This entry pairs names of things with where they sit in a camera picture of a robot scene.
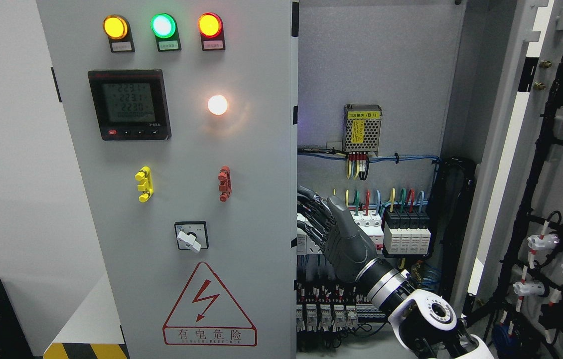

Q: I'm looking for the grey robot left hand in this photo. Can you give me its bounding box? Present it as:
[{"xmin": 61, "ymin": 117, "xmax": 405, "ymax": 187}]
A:
[{"xmin": 297, "ymin": 186, "xmax": 377, "ymax": 283}]

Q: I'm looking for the grey cabinet door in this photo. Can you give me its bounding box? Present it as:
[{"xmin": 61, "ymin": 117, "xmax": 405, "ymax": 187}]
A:
[
  {"xmin": 447, "ymin": 0, "xmax": 563, "ymax": 359},
  {"xmin": 37, "ymin": 0, "xmax": 298, "ymax": 359}
]

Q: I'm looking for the red indicator lamp left door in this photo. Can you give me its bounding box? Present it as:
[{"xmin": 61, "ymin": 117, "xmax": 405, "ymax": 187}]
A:
[{"xmin": 198, "ymin": 13, "xmax": 223, "ymax": 38}]

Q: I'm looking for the green indicator lamp left door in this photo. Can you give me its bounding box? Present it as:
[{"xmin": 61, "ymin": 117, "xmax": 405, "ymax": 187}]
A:
[{"xmin": 151, "ymin": 13, "xmax": 176, "ymax": 39}]

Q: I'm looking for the yellow indicator lamp left door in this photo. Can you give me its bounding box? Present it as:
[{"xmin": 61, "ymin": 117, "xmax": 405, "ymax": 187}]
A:
[{"xmin": 103, "ymin": 14, "xmax": 129, "ymax": 40}]

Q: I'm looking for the white socket breaker row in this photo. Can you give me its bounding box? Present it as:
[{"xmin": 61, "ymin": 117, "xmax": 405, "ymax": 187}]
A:
[{"xmin": 296, "ymin": 211, "xmax": 384, "ymax": 255}]

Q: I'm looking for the black white surge protector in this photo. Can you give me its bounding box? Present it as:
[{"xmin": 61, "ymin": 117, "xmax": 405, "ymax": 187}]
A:
[{"xmin": 382, "ymin": 209, "xmax": 432, "ymax": 259}]

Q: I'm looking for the lower relay terminal row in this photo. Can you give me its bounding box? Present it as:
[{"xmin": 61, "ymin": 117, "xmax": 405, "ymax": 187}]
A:
[{"xmin": 294, "ymin": 280, "xmax": 387, "ymax": 333}]

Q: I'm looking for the brass busbar right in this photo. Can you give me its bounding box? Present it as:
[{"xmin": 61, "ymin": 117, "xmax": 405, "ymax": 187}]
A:
[{"xmin": 409, "ymin": 261, "xmax": 424, "ymax": 288}]

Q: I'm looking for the perforated metal power supply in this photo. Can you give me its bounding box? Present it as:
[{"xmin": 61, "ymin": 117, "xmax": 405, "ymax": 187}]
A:
[{"xmin": 342, "ymin": 104, "xmax": 383, "ymax": 153}]

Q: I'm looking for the red terminal connector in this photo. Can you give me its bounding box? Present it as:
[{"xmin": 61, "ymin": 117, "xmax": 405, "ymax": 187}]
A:
[{"xmin": 218, "ymin": 166, "xmax": 232, "ymax": 202}]

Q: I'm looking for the red electric hazard warning sticker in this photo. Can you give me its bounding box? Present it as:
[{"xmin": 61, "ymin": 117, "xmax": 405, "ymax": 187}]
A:
[{"xmin": 162, "ymin": 262, "xmax": 258, "ymax": 346}]

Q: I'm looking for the white indicator lamp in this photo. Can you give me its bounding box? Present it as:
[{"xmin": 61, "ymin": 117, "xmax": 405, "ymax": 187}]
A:
[{"xmin": 208, "ymin": 95, "xmax": 228, "ymax": 116}]

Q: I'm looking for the yellow terminal connector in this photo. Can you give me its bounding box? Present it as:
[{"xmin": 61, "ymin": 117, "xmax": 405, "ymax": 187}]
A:
[{"xmin": 135, "ymin": 166, "xmax": 154, "ymax": 203}]

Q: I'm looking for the black digital power meter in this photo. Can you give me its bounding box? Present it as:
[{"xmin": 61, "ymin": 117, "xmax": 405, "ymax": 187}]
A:
[{"xmin": 88, "ymin": 69, "xmax": 171, "ymax": 141}]

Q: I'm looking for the black right cable conduit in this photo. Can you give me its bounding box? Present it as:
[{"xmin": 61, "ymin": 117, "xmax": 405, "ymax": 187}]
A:
[{"xmin": 431, "ymin": 157, "xmax": 504, "ymax": 330}]

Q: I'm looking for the white rotary selector switch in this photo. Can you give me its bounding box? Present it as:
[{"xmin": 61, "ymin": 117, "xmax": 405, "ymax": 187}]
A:
[{"xmin": 174, "ymin": 221, "xmax": 209, "ymax": 254}]

